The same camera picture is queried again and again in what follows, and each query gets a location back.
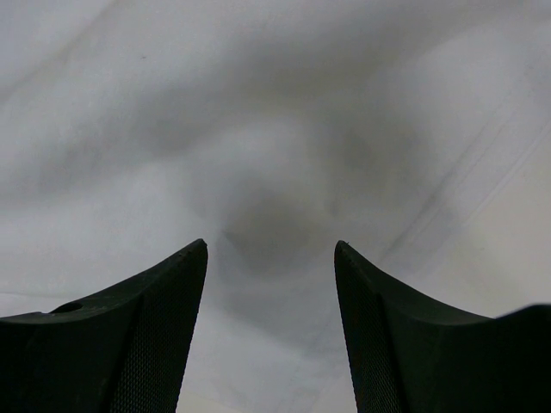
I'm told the white skirt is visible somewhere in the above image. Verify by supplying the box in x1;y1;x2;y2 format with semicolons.
1;1;550;412

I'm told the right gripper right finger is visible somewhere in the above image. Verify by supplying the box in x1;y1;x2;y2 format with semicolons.
334;242;550;412

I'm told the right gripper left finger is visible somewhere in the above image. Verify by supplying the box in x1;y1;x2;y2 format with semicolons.
1;240;207;412

